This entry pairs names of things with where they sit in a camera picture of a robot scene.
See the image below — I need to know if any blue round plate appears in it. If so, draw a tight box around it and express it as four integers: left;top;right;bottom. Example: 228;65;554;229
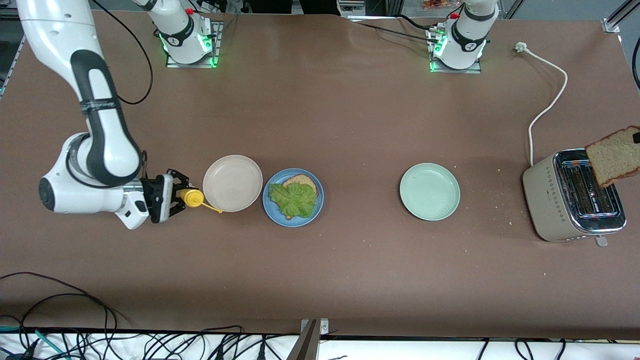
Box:
262;168;325;228

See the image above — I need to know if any beige round plate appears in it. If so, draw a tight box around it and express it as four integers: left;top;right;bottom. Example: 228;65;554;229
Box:
202;154;264;213

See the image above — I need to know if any yellow mustard squeeze bottle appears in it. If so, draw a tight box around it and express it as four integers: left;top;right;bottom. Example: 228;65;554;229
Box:
180;188;223;214

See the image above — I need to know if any green lettuce leaf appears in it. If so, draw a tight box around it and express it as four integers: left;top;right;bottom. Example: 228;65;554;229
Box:
268;182;319;219

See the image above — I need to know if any black base power cable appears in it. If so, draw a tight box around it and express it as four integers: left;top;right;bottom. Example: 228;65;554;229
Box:
350;14;443;46

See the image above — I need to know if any teal cable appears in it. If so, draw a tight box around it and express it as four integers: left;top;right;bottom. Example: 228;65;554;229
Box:
0;325;66;360

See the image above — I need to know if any white toaster power cord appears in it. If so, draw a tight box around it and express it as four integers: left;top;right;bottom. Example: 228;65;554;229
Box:
515;42;569;167

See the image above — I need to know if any mint green round plate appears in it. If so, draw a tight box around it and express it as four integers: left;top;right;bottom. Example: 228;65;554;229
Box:
399;162;461;222

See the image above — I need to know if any beige metal toaster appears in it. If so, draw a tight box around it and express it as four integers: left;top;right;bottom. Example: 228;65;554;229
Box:
522;148;627;247

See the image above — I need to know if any black looped floor cable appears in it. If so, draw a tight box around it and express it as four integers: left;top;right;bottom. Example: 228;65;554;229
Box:
0;271;118;346

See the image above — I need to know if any tangled black cable bundle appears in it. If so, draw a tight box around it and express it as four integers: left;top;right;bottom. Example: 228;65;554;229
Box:
117;325;288;360

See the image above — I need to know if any brown bread slice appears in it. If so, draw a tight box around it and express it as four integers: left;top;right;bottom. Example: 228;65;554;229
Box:
281;174;319;221
584;126;640;189

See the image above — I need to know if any grey metal table bracket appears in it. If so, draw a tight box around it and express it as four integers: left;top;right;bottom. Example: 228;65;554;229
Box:
287;319;330;360

